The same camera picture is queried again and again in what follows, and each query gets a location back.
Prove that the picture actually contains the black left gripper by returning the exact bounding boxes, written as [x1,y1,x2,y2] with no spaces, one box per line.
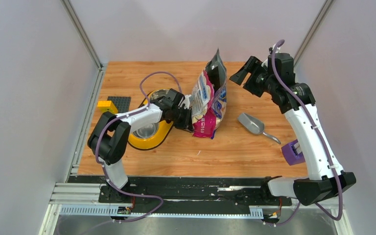
[169,105,194,132]

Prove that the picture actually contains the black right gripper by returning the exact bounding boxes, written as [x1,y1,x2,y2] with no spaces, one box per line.
[230,56,277,97]

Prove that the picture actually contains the colourful pet food bag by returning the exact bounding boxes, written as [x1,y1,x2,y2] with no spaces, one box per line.
[190,50,227,139]

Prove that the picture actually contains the silver metal scoop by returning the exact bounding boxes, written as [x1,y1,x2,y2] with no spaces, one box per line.
[237,113,281,144]

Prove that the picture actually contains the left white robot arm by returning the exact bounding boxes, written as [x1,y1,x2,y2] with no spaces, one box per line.
[87,89,194,202]

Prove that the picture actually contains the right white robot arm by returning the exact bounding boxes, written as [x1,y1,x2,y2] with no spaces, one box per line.
[230,53,356,206]

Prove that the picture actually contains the yellow double pet bowl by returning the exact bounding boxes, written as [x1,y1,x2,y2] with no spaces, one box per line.
[125,89,176,151]

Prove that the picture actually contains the dark grey toy baseplate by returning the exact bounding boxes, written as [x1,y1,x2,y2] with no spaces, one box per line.
[107,96,131,113]

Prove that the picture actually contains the yellow toy brick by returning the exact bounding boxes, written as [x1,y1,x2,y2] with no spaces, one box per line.
[97,100,118,114]

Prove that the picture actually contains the purple object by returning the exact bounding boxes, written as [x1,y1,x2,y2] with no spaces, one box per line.
[281,140,305,165]

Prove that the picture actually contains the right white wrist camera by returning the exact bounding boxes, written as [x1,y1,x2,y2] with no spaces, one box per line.
[261,47,273,70]

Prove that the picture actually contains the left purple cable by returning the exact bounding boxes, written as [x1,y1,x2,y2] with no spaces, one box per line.
[94,71,183,224]

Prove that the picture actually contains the purple cable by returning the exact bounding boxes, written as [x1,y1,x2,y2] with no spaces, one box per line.
[94,71,183,224]
[265,39,344,227]

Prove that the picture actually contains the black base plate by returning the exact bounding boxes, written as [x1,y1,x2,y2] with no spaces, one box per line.
[68,175,292,214]

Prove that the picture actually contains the white slotted cable duct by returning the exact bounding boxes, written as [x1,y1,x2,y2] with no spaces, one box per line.
[59,205,264,219]

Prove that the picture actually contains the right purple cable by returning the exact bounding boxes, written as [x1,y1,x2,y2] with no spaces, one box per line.
[265,39,344,227]

